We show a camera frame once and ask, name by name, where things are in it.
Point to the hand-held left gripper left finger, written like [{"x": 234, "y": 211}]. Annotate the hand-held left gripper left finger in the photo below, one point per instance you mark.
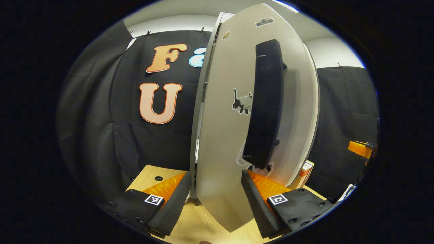
[{"x": 176, "y": 206}]

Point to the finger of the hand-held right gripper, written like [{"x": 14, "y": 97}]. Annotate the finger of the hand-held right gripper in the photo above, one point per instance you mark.
[{"x": 357, "y": 148}]

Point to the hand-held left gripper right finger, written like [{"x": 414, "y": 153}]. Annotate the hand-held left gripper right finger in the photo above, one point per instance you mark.
[{"x": 259, "y": 210}]

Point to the white shoe cabinet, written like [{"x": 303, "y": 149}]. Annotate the white shoe cabinet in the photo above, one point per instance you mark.
[{"x": 197, "y": 135}]

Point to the white cabinet door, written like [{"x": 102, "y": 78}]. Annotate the white cabinet door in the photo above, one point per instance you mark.
[{"x": 220, "y": 135}]

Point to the black backdrop cloth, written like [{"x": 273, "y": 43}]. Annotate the black backdrop cloth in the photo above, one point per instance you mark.
[
  {"x": 342, "y": 112},
  {"x": 101, "y": 118}
]

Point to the orange cardboard box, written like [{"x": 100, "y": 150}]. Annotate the orange cardboard box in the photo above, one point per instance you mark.
[{"x": 305, "y": 174}]

